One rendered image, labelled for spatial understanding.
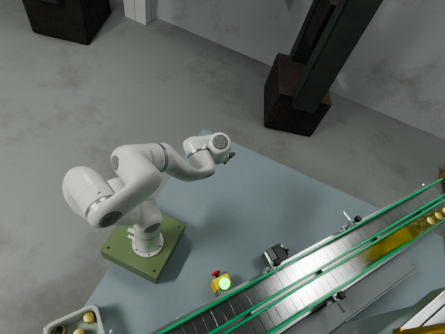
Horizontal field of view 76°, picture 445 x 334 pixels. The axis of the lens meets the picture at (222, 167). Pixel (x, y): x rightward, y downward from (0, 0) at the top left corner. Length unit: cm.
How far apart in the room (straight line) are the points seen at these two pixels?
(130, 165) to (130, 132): 201
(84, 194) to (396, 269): 134
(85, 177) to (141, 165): 13
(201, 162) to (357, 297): 89
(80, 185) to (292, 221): 111
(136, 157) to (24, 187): 187
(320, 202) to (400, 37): 232
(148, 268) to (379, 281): 99
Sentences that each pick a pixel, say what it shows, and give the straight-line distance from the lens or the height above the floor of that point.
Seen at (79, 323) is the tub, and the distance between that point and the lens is 129.
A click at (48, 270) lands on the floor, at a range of 221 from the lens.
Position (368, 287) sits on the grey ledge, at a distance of 146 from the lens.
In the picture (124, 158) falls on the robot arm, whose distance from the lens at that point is 72.
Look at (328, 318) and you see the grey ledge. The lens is 133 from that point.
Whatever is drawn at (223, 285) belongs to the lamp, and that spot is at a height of 85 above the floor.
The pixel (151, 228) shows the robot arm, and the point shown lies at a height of 112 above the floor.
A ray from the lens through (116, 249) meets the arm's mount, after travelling 127.
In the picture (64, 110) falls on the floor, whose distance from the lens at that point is 297.
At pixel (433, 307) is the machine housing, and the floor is 140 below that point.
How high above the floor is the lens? 202
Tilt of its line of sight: 53 degrees down
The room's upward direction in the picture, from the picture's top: 19 degrees clockwise
